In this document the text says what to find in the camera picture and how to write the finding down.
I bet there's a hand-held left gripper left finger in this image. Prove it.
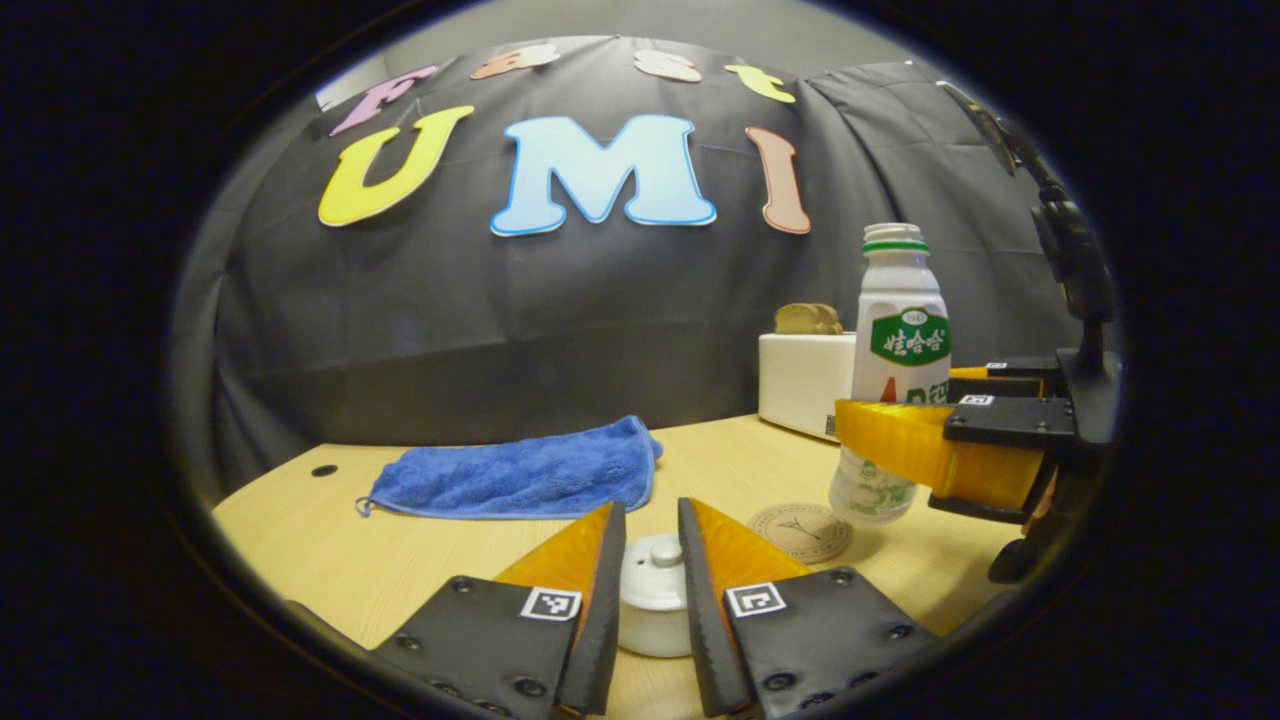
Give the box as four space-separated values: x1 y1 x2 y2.
368 501 629 719

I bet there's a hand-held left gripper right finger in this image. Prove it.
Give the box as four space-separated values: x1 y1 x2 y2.
677 496 939 719

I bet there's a white teacup lid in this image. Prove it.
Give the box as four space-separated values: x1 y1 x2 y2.
619 533 692 612

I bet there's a white water bottle green label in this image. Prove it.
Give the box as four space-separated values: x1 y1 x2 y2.
828 222 954 528

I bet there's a round brown coaster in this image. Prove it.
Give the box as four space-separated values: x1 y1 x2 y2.
747 502 855 565

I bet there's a white toaster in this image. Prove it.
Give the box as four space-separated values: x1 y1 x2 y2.
756 331 860 443

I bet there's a blue towel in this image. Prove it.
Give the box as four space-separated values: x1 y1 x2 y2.
354 414 665 522

